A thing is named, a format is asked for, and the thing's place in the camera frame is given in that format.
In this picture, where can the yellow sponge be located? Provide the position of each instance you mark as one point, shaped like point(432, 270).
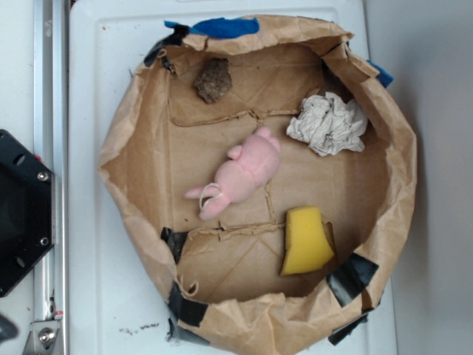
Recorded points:
point(307, 248)

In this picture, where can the brown paper bag tray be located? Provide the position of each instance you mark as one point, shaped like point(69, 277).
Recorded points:
point(257, 244)

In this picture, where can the metal corner bracket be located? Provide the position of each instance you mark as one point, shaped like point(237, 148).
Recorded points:
point(44, 338)

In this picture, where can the brown grey rock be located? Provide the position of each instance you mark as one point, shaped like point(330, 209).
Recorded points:
point(214, 81)

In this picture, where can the aluminium extrusion rail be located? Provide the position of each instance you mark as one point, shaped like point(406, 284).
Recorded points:
point(50, 142)

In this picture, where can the blue tape piece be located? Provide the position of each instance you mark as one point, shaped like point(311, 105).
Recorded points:
point(220, 28)

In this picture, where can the pink plush bunny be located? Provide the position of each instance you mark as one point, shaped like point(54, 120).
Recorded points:
point(250, 165)

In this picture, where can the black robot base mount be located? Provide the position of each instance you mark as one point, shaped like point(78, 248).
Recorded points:
point(26, 211)

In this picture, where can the crumpled white paper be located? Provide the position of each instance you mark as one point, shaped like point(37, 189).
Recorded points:
point(328, 125)

